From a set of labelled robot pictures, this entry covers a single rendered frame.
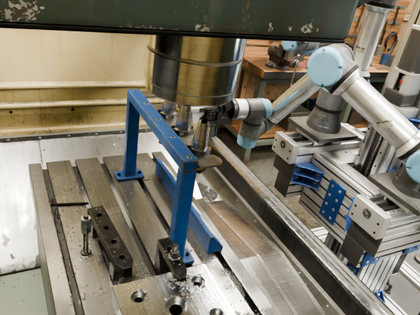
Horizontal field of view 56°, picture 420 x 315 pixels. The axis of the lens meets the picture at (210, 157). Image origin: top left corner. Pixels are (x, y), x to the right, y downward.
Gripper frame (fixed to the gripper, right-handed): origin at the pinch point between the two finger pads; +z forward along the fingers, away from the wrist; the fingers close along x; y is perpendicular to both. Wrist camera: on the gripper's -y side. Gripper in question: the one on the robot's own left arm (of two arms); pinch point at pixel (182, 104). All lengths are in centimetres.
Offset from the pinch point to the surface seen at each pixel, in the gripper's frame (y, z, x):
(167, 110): -3.4, 10.7, -12.6
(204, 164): -1.0, 11.6, -40.3
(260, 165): 114, -148, 132
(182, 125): -3.5, 10.6, -23.6
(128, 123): 8.2, 16.4, 4.3
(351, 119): 79, -261, 147
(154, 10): -39, 37, -65
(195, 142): -3.6, 11.3, -33.9
